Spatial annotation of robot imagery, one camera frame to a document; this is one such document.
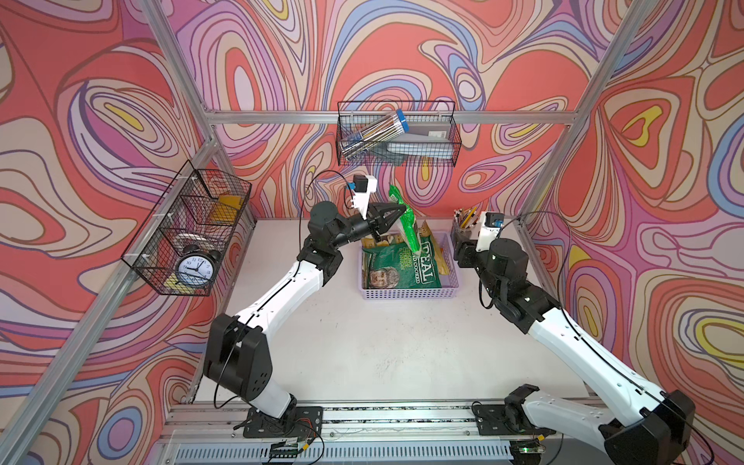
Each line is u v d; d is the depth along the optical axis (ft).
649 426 1.21
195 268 2.22
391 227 2.17
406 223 2.17
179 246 2.35
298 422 2.38
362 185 1.94
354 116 2.88
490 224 1.98
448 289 3.01
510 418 2.17
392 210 2.18
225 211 2.57
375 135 2.57
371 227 2.05
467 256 2.13
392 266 3.01
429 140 2.89
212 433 2.40
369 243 3.26
